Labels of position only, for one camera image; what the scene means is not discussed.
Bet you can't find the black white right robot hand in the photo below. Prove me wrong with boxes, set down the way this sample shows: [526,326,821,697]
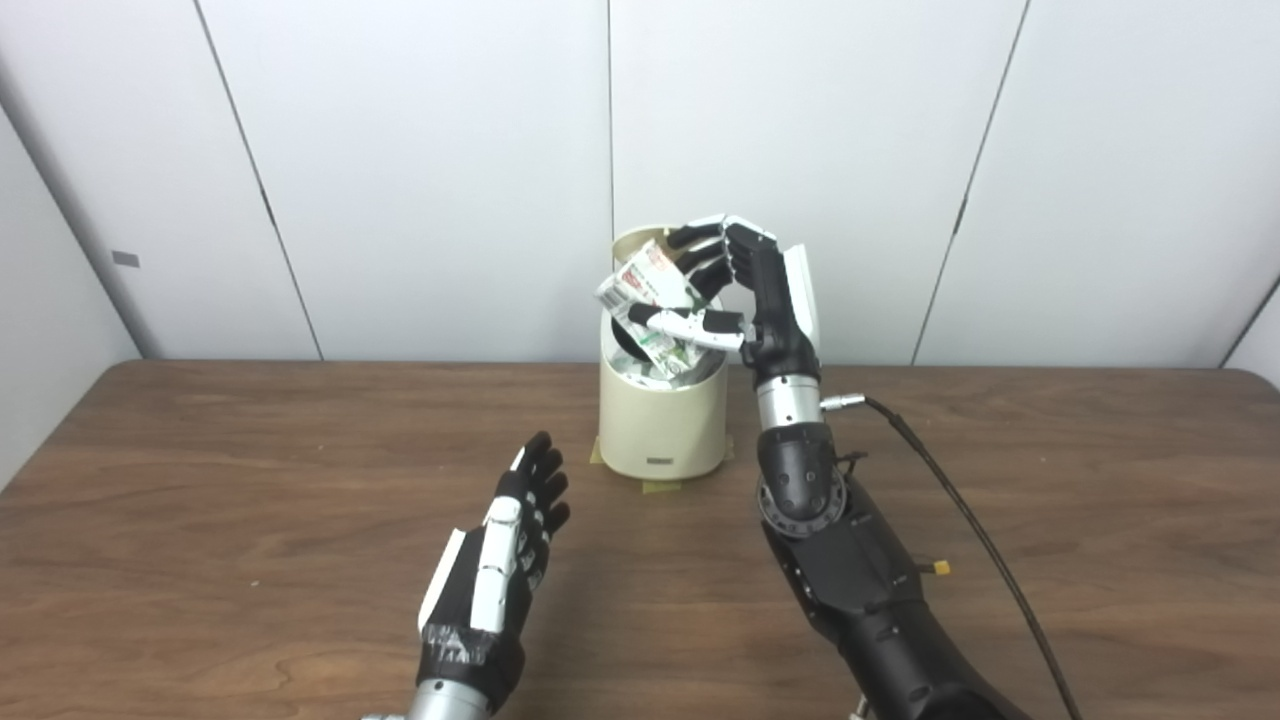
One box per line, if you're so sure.
[628,214,823,386]

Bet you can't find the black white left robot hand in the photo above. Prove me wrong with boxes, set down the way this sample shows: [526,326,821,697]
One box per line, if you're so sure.
[417,431,571,713]

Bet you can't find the white green milk carton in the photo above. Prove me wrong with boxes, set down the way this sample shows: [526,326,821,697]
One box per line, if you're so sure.
[596,239,717,387]

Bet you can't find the round cream bin lid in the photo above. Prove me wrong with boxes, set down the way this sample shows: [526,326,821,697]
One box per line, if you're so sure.
[612,226,693,263]

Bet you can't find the cream-colored bin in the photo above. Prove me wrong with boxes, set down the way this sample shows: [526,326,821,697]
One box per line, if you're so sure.
[598,226,729,481]

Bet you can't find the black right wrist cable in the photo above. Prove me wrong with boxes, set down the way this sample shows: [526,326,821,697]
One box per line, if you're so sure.
[820,394,1084,720]

